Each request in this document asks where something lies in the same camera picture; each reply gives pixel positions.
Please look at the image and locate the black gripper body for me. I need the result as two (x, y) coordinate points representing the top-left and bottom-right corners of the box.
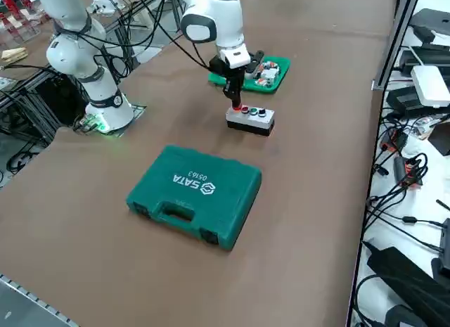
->
(209, 49), (266, 83)

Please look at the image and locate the white four-button control box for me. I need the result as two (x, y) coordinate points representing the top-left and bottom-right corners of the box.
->
(224, 105), (276, 138)

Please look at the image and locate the white flat plastic box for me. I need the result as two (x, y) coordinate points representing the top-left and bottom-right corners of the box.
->
(410, 65), (450, 108)

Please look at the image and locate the green plastic tray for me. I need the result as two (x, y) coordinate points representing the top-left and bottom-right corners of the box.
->
(207, 55), (293, 95)

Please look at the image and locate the green plastic tool case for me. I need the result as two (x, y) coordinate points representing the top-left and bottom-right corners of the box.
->
(125, 144), (263, 252)

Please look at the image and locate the black dock device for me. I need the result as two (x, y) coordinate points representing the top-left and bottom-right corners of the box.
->
(385, 86), (450, 119)

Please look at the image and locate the black flat device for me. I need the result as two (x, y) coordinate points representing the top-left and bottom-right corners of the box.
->
(409, 8), (450, 37)

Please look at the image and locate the wooden block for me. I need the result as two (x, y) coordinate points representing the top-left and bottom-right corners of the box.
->
(1, 46), (29, 65)

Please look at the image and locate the black power adapter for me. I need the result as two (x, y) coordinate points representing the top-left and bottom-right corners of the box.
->
(366, 245), (450, 327)

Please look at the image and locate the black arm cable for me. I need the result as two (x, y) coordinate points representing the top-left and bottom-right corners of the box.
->
(52, 0), (215, 73)

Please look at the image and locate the aluminium frame post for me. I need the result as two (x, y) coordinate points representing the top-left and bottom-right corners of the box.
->
(371, 0), (423, 92)

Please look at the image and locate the aluminium table edge rail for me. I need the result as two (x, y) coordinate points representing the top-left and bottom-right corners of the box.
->
(0, 272), (84, 327)

